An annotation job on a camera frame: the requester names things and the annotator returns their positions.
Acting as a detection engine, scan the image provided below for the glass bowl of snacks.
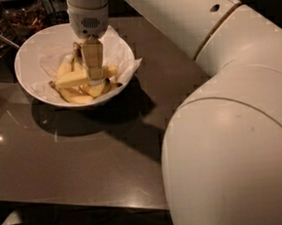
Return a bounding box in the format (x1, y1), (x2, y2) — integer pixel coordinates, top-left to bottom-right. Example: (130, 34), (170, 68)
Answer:
(0, 0), (52, 54)

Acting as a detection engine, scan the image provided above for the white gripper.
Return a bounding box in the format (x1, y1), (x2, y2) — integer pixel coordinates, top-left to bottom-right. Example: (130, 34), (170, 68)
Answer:
(67, 0), (109, 85)

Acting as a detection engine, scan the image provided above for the small right banana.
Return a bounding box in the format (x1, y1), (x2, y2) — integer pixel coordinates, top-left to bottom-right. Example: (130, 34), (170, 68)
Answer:
(110, 82), (123, 91)

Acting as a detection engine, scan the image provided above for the yellow banana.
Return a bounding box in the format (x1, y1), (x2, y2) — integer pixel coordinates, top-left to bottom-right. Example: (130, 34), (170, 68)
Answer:
(81, 78), (111, 97)
(56, 42), (83, 78)
(49, 81), (93, 105)
(54, 64), (119, 89)

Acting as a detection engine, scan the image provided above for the metal serving spoon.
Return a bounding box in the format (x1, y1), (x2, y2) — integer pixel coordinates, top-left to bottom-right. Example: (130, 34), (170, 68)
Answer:
(0, 33), (19, 49)

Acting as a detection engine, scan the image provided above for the white paper liner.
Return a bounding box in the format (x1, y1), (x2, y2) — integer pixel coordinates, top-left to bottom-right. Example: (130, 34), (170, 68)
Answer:
(29, 26), (141, 108)

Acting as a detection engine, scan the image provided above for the white ceramic bowl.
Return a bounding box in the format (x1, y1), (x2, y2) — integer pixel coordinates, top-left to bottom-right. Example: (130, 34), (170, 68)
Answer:
(15, 23), (141, 109)

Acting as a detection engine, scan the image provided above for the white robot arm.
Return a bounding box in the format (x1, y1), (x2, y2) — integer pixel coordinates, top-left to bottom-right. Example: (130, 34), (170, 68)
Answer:
(125, 0), (282, 225)

